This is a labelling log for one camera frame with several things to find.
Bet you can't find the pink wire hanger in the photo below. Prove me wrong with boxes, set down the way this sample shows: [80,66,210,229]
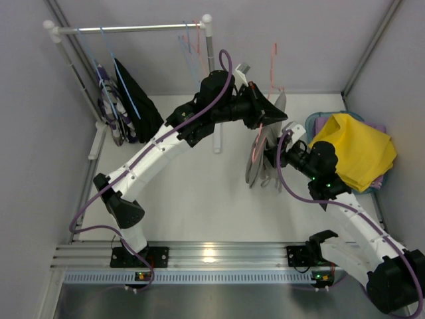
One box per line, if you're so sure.
[251,43,284,161]
[190,20,208,79]

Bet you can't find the purple trousers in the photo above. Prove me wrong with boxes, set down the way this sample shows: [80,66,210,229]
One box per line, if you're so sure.
[313,116,389,192]

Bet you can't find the grey beige garment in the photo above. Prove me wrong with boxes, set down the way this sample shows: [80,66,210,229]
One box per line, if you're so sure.
[244,91,288,193]

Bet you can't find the yellow garment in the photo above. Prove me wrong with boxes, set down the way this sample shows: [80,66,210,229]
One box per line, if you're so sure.
[308,112,398,193]

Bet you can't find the blue wire hanger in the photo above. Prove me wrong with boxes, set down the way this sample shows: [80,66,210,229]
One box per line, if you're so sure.
[77,29,121,131]
[178,21,201,85]
[99,26,142,120]

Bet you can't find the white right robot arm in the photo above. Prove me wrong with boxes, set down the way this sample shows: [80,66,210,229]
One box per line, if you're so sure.
[265,137,424,318]

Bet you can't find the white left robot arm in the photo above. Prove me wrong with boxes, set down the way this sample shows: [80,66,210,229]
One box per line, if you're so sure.
[94,70,288,255]

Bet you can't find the teal transparent plastic basin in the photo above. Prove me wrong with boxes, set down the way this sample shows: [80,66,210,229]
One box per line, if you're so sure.
[304,111,386,194]

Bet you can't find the black garment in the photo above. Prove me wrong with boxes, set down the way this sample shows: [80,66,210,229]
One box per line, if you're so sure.
[114,58,164,144]

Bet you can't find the purple white patterned garment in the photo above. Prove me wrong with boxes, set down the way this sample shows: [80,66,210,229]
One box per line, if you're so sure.
[95,63,137,146]

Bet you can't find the white clothes rack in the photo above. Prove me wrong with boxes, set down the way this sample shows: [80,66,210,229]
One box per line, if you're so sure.
[42,14,215,160]

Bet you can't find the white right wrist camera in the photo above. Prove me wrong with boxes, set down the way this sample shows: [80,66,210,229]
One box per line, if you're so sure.
[282,122,306,150]

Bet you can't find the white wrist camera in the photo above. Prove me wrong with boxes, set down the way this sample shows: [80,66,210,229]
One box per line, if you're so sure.
[282,122,306,150]
[232,62,250,90]

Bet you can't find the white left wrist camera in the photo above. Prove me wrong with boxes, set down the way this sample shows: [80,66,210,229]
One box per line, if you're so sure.
[232,62,250,90]

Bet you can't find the aluminium mounting rail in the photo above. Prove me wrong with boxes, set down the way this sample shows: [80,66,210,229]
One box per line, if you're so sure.
[49,241,412,286]

